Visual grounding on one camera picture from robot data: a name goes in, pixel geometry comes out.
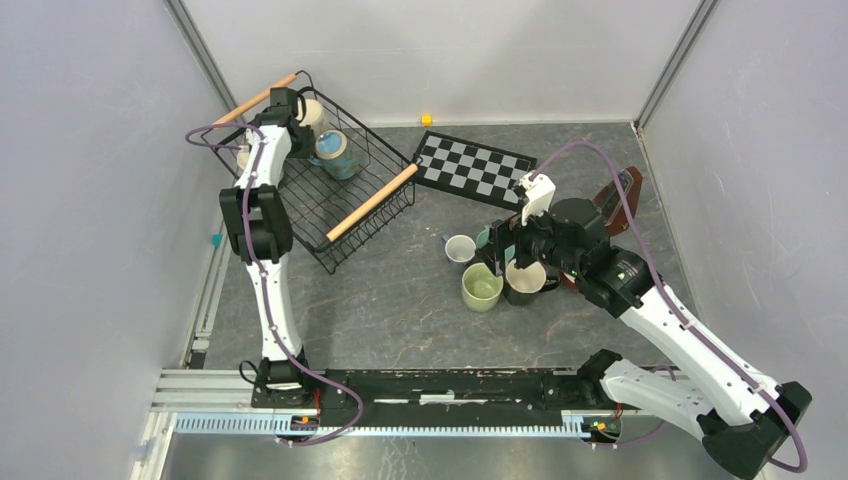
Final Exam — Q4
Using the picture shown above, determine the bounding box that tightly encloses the wooden rack handle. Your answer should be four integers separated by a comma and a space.
209, 73, 297, 128
326, 163, 419, 242

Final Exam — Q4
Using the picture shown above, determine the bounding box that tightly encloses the black wire dish rack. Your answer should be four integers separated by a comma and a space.
187, 72, 415, 273

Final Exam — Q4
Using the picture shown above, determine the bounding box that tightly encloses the aluminium rail frame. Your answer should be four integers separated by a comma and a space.
129, 251, 753, 480

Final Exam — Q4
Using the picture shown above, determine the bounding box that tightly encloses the small green teacup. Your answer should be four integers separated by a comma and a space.
475, 225, 492, 249

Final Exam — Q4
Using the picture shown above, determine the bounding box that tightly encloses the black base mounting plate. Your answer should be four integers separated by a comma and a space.
251, 368, 618, 429

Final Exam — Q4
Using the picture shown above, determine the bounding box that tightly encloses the left wooden rack handle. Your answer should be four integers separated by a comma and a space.
209, 73, 297, 128

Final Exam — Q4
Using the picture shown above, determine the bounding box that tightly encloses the blue bottomed mug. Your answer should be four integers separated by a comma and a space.
308, 129, 361, 181

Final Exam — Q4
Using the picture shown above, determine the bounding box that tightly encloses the brown wooden metronome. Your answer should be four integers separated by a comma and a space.
592, 165, 645, 238

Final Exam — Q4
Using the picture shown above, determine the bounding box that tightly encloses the right wooden rack handle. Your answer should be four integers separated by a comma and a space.
326, 163, 419, 242

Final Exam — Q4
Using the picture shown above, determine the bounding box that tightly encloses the red floral mug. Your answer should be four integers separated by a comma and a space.
560, 272, 578, 291

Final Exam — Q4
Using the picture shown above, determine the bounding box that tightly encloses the cream mug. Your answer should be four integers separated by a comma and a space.
236, 145, 251, 171
296, 98, 332, 137

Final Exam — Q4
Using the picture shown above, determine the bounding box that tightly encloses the glossy black mug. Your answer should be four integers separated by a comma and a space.
502, 259, 561, 306

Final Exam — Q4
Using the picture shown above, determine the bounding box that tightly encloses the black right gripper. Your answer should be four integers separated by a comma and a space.
474, 196, 583, 277

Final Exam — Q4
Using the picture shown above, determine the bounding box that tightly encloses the black white chessboard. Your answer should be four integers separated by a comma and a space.
413, 131, 537, 211

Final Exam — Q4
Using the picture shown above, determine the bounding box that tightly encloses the light green mug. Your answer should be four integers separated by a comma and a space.
461, 263, 504, 313

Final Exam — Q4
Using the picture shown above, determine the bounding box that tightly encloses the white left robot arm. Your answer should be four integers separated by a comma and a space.
219, 87, 316, 408

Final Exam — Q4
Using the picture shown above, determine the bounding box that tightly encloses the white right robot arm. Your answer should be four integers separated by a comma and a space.
479, 198, 812, 479

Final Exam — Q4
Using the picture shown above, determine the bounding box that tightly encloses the grey blue mug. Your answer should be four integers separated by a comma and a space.
441, 234, 476, 267

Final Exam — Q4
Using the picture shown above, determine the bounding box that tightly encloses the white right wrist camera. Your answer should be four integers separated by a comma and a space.
518, 172, 556, 226

